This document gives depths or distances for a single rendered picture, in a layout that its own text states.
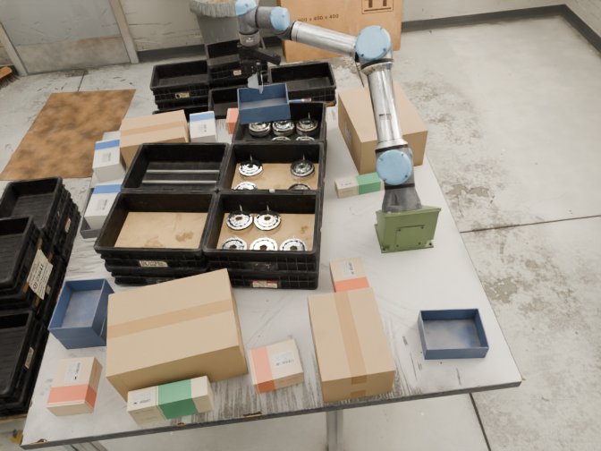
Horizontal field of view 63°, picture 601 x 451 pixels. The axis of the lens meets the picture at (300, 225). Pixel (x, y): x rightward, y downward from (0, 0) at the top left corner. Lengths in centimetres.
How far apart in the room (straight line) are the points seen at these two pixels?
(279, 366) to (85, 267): 95
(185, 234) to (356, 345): 80
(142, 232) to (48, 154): 219
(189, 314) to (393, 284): 76
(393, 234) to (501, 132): 205
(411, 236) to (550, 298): 116
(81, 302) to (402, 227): 121
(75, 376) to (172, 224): 64
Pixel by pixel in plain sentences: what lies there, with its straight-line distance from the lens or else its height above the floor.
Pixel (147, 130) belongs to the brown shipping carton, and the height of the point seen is 86.
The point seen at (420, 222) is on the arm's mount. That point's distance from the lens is 188.
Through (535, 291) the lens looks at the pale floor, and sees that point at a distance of 289.
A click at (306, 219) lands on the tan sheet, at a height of 83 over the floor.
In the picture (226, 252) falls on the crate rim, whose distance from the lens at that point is 171.
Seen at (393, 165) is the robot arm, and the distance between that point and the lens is 170.
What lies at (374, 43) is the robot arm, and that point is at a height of 141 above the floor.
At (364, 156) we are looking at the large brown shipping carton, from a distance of 219.
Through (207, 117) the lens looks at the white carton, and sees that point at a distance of 257.
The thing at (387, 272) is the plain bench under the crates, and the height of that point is 70.
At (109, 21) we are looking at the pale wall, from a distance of 479.
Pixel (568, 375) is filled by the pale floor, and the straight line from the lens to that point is 268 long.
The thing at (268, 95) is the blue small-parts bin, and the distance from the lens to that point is 211.
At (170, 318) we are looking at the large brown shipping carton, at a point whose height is 90.
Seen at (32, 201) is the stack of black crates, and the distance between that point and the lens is 312.
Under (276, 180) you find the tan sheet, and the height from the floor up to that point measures 83.
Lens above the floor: 223
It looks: 48 degrees down
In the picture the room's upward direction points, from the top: 5 degrees counter-clockwise
